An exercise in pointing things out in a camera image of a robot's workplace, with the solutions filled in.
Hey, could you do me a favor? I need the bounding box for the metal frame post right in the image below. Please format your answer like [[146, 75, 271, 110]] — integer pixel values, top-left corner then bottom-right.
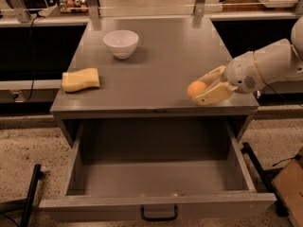
[[193, 0, 205, 17]]

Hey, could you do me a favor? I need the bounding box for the yellow sponge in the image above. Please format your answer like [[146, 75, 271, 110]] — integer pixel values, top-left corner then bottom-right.
[[62, 68, 100, 93]]

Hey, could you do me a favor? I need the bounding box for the metal frame post left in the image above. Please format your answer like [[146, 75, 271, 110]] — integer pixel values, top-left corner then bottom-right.
[[9, 0, 31, 23]]

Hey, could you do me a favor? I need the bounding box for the cardboard box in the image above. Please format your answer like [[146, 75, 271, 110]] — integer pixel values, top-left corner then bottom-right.
[[273, 148, 303, 227]]

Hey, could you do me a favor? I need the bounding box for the grey cabinet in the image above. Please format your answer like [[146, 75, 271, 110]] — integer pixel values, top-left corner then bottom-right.
[[51, 16, 258, 143]]

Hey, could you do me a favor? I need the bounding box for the black metal bar right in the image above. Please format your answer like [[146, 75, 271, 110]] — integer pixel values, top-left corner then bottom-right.
[[241, 142, 289, 217]]

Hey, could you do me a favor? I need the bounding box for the black metal bar left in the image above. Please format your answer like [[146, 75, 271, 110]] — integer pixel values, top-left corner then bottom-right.
[[0, 164, 44, 227]]

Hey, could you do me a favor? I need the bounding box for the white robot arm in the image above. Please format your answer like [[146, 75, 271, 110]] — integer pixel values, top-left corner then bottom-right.
[[187, 18, 303, 105]]

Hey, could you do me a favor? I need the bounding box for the orange fruit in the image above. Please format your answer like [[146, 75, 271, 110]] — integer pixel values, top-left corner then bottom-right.
[[187, 80, 207, 98]]

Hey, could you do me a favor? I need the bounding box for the black hanging cable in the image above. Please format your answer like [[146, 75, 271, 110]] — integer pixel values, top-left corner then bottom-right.
[[24, 14, 40, 102]]

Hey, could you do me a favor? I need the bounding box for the open grey top drawer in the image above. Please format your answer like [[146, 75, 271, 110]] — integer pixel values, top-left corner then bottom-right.
[[40, 118, 276, 221]]

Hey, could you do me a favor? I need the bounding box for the metal frame post centre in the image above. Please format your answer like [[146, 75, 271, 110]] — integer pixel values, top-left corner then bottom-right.
[[87, 0, 99, 20]]

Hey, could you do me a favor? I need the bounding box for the metal frame post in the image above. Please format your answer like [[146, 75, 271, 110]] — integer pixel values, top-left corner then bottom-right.
[[9, 0, 31, 23], [87, 0, 99, 20], [193, 0, 205, 17]]

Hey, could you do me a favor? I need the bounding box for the black metal bar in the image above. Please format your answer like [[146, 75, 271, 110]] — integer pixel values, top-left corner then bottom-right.
[[241, 142, 289, 217], [0, 164, 44, 227]]

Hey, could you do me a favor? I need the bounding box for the white ceramic bowl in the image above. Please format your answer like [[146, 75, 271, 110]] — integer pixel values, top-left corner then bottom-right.
[[103, 30, 139, 59]]

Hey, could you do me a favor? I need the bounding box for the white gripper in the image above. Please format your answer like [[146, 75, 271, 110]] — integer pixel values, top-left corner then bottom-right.
[[192, 52, 265, 105]]

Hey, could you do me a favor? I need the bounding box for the black drawer handle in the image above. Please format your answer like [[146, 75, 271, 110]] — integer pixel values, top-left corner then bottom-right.
[[140, 205, 179, 222]]

